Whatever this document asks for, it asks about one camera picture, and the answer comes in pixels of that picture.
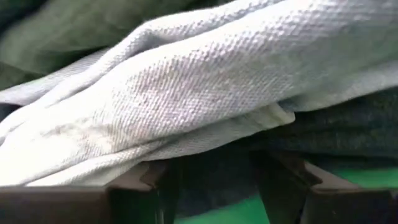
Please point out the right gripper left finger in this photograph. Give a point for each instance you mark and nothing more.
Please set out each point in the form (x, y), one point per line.
(77, 205)

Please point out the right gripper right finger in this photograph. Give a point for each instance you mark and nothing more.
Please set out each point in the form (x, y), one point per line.
(326, 205)

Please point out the dark blue jeans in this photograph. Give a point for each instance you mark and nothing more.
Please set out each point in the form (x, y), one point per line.
(342, 133)

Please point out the light blue garment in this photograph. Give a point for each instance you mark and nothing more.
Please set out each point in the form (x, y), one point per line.
(186, 93)

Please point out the green table mat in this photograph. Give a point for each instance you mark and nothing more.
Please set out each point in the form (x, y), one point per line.
(367, 177)

